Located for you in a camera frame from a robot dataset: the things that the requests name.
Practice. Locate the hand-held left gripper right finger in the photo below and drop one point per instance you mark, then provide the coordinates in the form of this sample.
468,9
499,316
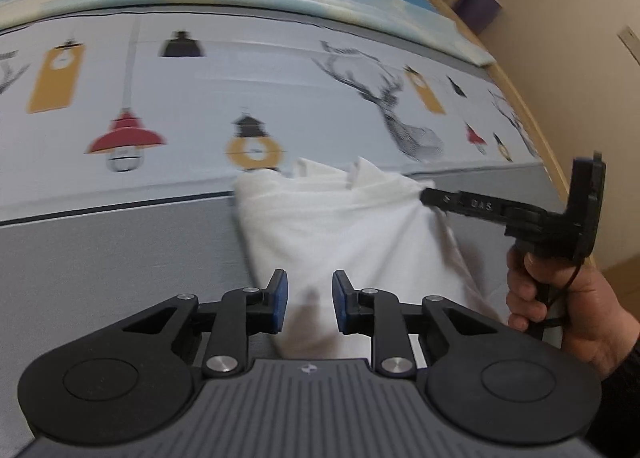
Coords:
342,300

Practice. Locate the wooden bed frame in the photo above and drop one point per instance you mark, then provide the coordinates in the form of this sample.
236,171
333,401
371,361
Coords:
520,88

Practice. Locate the grey printed bed sheet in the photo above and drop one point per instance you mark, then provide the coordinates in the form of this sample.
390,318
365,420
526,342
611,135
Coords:
200,88

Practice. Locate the purple box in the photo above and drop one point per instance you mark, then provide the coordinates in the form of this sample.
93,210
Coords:
477,8

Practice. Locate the white cloth garment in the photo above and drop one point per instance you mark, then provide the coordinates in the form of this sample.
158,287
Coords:
350,238

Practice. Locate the person's right forearm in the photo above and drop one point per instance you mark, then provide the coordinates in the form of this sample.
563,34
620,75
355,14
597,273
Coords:
622,413

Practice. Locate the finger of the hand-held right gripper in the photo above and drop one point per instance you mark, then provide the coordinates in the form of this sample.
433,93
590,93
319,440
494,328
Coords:
465,202

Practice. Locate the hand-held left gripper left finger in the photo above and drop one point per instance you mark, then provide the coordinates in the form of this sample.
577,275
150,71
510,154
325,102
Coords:
279,300

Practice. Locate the person's right hand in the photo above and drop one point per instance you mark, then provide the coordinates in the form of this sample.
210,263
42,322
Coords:
585,313

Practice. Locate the white wall socket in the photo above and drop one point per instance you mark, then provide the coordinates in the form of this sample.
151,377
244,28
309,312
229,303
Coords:
631,42

